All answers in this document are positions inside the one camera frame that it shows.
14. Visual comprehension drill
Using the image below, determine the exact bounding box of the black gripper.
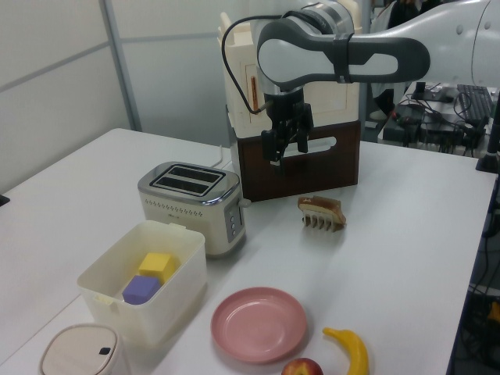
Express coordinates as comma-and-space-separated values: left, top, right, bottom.
260, 88, 315, 175

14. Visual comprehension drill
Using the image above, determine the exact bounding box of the brown-crusted bread slice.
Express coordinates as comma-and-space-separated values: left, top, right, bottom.
297, 195, 348, 226

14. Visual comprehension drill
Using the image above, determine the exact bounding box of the cream two-slot toaster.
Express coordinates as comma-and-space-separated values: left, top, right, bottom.
137, 160, 252, 259

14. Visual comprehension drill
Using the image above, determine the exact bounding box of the dark brown wooden box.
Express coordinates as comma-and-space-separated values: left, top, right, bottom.
235, 119, 362, 203

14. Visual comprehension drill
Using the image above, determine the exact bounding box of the metal toast rack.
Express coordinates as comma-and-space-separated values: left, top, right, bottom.
302, 212, 341, 234

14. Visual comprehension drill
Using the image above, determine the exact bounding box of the yellow block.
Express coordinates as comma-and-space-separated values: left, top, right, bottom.
137, 252, 177, 284

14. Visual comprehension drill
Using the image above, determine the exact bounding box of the pink plate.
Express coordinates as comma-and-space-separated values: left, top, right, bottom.
210, 287, 309, 366

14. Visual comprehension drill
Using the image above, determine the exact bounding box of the black keyboard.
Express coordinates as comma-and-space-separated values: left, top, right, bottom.
455, 83, 495, 120

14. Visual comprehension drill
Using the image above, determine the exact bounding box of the purple block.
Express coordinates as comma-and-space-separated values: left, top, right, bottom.
121, 274, 163, 306

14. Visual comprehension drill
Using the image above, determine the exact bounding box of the white plastic storage container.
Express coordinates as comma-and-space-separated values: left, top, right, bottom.
77, 220, 209, 345

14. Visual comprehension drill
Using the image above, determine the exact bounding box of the yellow banana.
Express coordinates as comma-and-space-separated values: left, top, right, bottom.
321, 327, 370, 375

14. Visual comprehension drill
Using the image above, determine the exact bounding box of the red apple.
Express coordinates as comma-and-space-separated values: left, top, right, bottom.
280, 357, 325, 375

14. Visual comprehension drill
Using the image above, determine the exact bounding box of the white container lid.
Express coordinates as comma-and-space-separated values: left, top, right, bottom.
37, 323, 130, 375

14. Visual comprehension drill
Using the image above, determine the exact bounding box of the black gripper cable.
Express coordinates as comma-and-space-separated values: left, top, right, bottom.
220, 14, 283, 116

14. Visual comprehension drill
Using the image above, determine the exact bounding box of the cream toy cabinet with handles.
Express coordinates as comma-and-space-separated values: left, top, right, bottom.
216, 0, 363, 138

